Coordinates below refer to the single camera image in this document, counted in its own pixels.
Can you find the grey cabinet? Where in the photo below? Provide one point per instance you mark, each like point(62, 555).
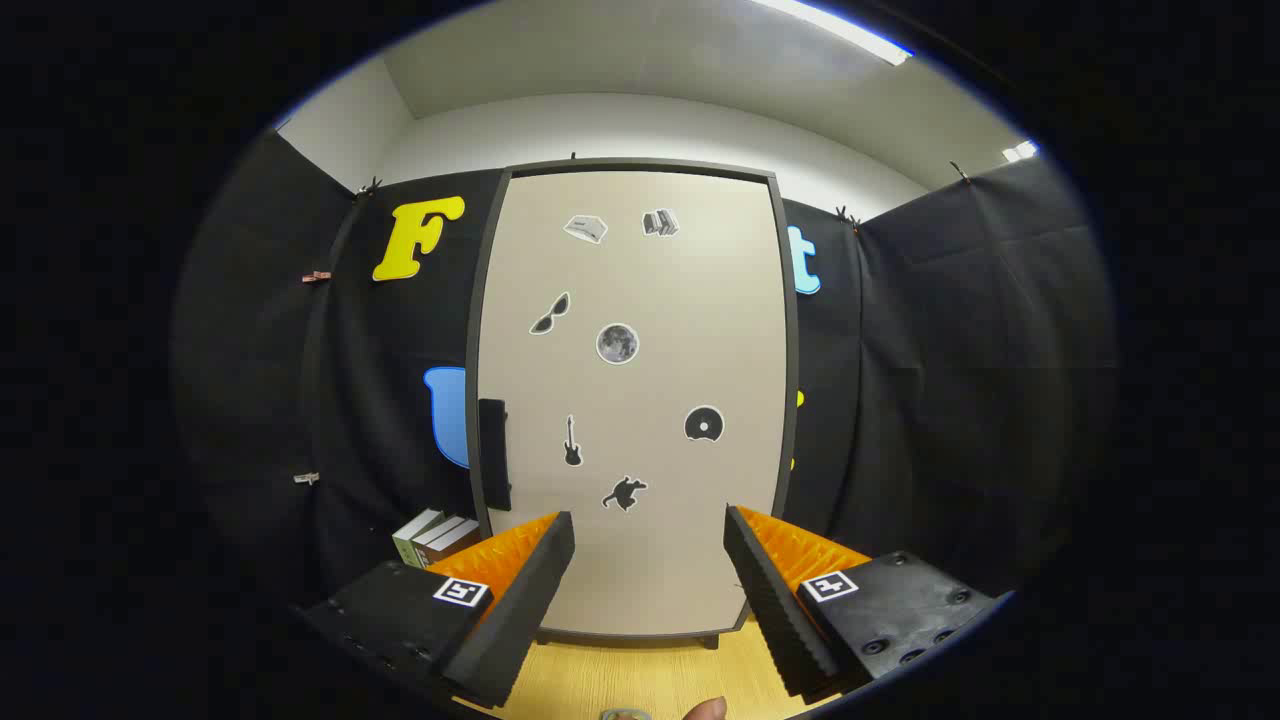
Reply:
point(640, 166)

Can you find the white-edged book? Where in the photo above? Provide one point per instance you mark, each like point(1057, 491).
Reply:
point(440, 530)

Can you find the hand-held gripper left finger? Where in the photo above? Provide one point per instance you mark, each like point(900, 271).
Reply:
point(520, 610)

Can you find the long ceiling light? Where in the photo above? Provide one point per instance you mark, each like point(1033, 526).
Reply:
point(840, 30)

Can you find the black backdrop cloth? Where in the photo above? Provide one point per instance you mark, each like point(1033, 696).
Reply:
point(950, 400)

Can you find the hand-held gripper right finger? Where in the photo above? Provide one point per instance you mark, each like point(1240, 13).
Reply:
point(775, 610)

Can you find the beige cabinet door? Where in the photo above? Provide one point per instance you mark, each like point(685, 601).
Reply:
point(650, 280)

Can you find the small ceiling light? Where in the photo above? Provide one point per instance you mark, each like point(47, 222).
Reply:
point(1020, 151)

